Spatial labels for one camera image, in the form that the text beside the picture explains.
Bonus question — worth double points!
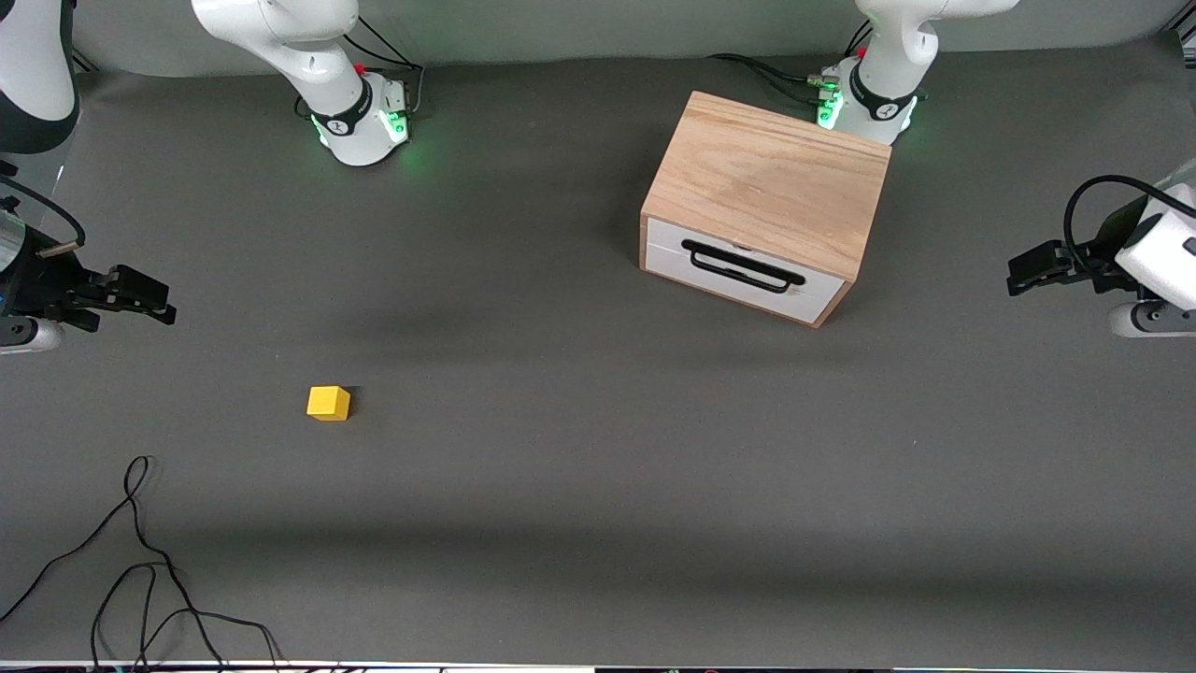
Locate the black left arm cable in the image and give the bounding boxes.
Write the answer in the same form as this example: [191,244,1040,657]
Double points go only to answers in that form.
[1065,175,1174,277]

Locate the black right arm base cables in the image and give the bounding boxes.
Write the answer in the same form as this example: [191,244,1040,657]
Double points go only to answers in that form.
[294,14,426,122]

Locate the black arm base cables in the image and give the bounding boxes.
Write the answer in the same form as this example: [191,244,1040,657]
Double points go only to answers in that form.
[710,23,875,108]
[294,14,426,122]

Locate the light wooden cabinet box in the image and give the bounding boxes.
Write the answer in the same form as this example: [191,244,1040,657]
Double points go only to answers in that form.
[639,91,891,328]

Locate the black left arm base cables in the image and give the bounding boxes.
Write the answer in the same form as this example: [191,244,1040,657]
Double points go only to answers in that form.
[710,23,875,108]

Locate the white-front drawer with black handle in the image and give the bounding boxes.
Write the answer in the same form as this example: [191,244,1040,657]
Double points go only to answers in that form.
[645,217,847,323]

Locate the dark grey table mat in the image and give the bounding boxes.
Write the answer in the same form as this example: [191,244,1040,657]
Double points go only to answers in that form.
[0,33,1196,666]

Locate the yellow cube block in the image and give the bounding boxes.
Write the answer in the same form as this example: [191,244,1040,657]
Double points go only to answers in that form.
[306,386,351,422]

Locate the thin black loose cable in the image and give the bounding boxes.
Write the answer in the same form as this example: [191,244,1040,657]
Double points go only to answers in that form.
[0,455,286,672]

